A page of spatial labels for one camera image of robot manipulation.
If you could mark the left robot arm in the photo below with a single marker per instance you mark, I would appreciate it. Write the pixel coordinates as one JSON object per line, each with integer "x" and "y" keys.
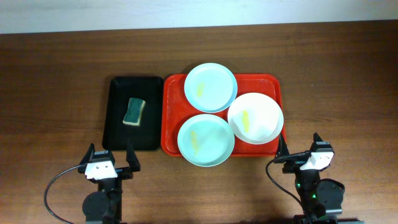
{"x": 105, "y": 204}

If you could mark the light green plate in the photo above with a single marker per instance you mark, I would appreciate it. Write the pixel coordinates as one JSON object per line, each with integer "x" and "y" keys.
{"x": 205, "y": 140}

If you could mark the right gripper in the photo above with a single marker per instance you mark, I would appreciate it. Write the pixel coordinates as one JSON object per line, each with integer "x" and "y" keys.
{"x": 290, "y": 167}

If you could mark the red plastic tray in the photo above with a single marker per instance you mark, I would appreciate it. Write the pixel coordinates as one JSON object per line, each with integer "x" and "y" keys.
{"x": 176, "y": 110}

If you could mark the white plate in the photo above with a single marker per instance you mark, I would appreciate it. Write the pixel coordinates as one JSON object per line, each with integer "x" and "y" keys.
{"x": 255, "y": 118}

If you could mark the light blue plate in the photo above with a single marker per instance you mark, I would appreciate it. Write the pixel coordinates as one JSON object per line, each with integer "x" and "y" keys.
{"x": 210, "y": 87}

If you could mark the green and yellow sponge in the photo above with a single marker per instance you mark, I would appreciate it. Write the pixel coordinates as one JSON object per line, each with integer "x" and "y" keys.
{"x": 134, "y": 111}

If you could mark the black plastic tray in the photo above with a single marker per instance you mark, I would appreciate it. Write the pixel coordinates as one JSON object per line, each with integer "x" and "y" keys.
{"x": 145, "y": 136}

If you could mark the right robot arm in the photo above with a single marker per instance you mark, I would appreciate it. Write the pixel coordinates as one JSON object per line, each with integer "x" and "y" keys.
{"x": 320, "y": 199}

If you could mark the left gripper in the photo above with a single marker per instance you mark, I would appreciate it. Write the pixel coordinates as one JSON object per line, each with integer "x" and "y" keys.
{"x": 123, "y": 170}

